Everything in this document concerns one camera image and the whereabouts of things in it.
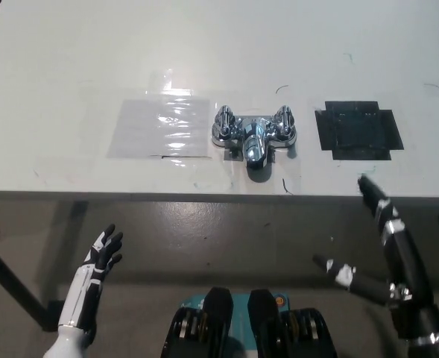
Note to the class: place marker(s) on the clear plastic sheet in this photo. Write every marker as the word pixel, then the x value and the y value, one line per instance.
pixel 137 127

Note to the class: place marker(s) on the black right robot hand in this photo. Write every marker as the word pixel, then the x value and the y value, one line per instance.
pixel 405 261

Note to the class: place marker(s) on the black metal table frame bar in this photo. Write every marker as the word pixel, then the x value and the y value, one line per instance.
pixel 14 279

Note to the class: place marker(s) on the grey table leg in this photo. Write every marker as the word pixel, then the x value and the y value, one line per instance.
pixel 78 212

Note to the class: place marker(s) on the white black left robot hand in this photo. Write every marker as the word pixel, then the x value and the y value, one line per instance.
pixel 86 287

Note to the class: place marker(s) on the chrome faucet body with spout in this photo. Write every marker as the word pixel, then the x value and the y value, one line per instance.
pixel 254 145

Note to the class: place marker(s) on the black tape square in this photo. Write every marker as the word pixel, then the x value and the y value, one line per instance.
pixel 357 128

